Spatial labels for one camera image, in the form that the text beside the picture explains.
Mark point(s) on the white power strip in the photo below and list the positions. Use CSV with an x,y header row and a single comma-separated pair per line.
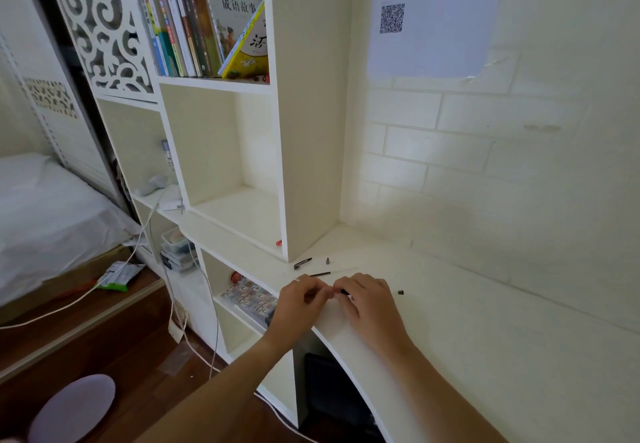
x,y
177,325

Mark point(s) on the person's left forearm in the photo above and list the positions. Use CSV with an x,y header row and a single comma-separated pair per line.
x,y
215,397

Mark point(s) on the white wooden bookshelf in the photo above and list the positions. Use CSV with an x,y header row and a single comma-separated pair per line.
x,y
310,107

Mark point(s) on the person's right forearm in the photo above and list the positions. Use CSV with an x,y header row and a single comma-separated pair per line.
x,y
442,397

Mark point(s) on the yellow children's book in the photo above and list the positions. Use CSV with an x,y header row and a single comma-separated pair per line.
x,y
250,52

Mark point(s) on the person's left hand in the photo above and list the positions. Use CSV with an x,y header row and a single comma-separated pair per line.
x,y
292,312

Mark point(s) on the bed with white sheet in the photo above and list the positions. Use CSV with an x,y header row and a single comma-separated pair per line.
x,y
47,222

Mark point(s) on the white paper wall notice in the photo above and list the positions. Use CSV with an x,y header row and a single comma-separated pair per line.
x,y
425,32

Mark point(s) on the small red round object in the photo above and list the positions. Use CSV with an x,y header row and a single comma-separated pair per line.
x,y
235,276

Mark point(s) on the person's left thumb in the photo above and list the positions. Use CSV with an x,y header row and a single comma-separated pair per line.
x,y
320,301

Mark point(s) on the stack of small storage boxes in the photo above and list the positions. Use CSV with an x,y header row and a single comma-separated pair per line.
x,y
176,252

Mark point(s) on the colourful patterned flat box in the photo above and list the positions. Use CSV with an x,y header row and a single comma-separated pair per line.
x,y
250,298

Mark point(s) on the black box under desk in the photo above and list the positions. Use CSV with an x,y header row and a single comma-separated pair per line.
x,y
335,392

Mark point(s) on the green illustrated story book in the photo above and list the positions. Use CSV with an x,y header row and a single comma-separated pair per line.
x,y
235,2

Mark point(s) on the green and white snack packet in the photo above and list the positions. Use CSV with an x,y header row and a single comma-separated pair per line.
x,y
119,276

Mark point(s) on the round lilac stool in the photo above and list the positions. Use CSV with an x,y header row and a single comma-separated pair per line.
x,y
72,410

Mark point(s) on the grey sliding wardrobe door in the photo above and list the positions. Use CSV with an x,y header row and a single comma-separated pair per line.
x,y
55,97

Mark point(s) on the person's right thumb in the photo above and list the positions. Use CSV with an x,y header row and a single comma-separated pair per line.
x,y
348,305

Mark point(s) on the white carved lattice panel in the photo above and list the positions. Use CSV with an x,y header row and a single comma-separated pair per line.
x,y
107,27

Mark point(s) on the row of upright books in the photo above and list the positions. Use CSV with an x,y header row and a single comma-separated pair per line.
x,y
172,17

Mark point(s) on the person's right hand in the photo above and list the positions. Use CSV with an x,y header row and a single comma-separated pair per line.
x,y
375,315

